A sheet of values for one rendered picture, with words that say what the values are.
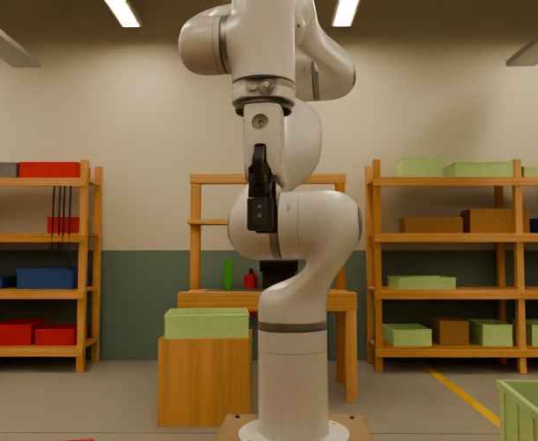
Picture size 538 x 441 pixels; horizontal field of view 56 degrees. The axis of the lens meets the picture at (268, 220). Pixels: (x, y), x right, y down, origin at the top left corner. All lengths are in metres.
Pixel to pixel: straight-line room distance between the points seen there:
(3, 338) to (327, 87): 5.31
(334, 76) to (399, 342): 4.64
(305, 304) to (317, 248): 0.10
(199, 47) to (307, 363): 0.51
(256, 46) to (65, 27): 6.25
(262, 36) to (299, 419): 0.58
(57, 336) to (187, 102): 2.95
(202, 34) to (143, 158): 5.48
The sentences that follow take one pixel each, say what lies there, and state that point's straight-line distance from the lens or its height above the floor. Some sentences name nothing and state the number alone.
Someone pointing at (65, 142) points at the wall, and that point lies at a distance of 6.48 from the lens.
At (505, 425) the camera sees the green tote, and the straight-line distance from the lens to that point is 1.35.
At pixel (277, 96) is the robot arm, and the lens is 0.66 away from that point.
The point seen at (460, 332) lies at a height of 0.41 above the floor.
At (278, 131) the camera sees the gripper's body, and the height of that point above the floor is 1.41.
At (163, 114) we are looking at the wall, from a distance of 6.22.
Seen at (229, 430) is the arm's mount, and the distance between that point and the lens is 0.99.
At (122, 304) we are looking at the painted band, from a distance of 6.16.
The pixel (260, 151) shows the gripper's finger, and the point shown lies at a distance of 0.61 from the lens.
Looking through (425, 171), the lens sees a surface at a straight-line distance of 5.62.
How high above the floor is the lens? 1.27
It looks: 3 degrees up
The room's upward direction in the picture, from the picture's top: straight up
